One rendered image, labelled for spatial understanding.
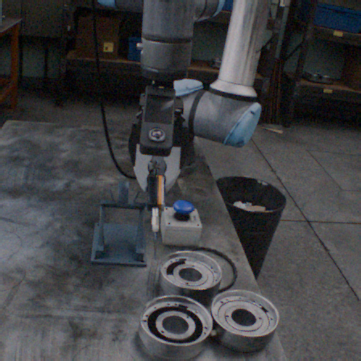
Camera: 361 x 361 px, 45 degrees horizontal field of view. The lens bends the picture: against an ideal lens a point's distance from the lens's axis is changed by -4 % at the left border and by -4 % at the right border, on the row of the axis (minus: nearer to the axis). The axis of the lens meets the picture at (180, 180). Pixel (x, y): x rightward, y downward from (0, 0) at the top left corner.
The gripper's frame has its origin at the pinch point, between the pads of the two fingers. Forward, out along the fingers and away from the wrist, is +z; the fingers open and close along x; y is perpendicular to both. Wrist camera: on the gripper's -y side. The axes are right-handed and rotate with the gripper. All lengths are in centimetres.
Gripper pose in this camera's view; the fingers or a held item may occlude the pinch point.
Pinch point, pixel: (155, 187)
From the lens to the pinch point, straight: 76.1
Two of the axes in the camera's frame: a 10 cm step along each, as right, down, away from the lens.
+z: -0.9, 8.7, 4.8
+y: -0.3, -4.8, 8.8
